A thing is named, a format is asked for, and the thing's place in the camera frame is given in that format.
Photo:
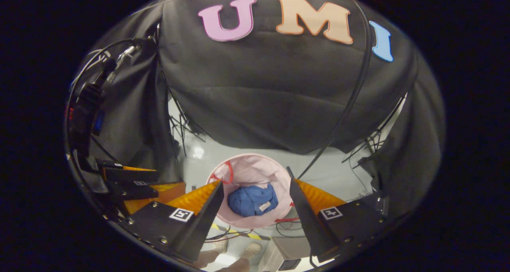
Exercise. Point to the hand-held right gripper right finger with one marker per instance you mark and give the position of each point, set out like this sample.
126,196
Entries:
306,224

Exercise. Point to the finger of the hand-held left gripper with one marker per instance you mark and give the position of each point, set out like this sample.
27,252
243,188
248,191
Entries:
131,190
119,174

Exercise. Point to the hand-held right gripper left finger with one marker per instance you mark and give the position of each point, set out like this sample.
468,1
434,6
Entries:
207,220

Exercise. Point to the pink laundry hamper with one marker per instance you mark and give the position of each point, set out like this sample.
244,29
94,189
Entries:
255,168

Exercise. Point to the person's left shoe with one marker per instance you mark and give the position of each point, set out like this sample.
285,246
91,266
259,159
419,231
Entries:
221,245

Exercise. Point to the person's shoe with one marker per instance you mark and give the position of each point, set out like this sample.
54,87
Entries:
221,245
251,250

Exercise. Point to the grey box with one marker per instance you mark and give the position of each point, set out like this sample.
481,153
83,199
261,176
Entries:
287,248

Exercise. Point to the yellow black floor tape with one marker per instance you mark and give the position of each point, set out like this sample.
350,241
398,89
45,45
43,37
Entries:
255,236

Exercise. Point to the person's right shoe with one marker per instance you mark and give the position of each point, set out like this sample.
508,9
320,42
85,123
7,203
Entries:
251,250

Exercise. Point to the person's right leg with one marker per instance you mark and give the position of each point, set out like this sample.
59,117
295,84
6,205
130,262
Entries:
235,266

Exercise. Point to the black backdrop stand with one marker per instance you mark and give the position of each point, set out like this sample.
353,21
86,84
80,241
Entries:
372,140
183,124

